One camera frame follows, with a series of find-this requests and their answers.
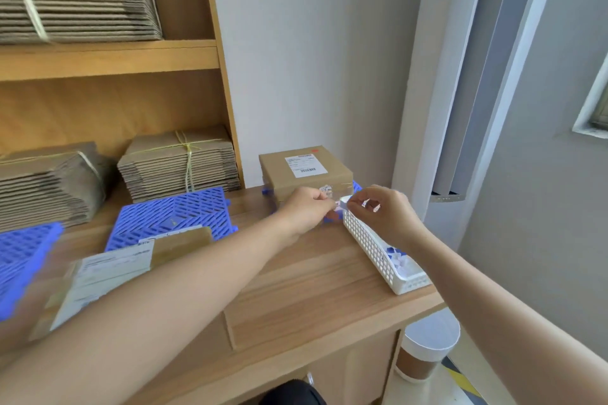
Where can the person's right forearm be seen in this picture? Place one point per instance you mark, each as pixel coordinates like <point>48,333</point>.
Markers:
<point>503,324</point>

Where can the person's left fingers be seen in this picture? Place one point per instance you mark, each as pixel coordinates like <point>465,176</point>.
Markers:
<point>327,204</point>

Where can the person's right thumb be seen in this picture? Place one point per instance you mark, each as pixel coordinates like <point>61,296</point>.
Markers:
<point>366,205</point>

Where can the person's left forearm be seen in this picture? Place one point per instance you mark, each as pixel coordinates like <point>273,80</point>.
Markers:
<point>156,309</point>

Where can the sealed cardboard box, small label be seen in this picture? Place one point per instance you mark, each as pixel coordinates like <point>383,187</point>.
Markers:
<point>299,177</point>

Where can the white plastic slotted basket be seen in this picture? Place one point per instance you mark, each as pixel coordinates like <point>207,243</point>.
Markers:
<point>380,257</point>

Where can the blue plastic grid mat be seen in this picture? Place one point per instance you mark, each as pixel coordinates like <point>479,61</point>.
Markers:
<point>171,219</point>
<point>23,262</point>
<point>357,188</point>

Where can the small tied stack of cardboard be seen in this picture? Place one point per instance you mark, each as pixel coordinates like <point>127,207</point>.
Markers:
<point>180,167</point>

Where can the wooden shelf unit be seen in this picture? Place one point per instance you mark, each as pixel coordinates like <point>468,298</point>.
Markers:
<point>142,86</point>

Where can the white standing air conditioner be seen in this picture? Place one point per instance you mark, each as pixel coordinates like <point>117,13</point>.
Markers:
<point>470,77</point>

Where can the pile of small white-blue pieces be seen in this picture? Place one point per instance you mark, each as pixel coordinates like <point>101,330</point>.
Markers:
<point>401,262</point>

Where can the slanted stack of flat cardboard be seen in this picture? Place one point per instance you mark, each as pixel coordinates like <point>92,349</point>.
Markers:
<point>47,191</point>

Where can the black rounded object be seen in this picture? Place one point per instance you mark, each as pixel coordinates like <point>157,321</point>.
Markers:
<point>292,394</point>

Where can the small white sticker piece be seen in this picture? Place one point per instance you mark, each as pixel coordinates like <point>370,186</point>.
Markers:
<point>341,203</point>

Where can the person's right hand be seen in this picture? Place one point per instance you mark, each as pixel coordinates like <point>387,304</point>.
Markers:
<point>392,219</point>

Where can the white and brown waste bin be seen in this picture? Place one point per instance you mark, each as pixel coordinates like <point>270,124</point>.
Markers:
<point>427,347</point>

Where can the cardboard box, large white label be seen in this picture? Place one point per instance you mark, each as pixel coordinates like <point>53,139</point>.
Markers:
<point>118,262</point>

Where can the white window frame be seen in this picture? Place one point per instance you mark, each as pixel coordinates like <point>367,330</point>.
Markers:
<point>591,105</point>

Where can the person's left hand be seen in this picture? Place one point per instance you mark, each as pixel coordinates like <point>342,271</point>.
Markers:
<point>299,211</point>

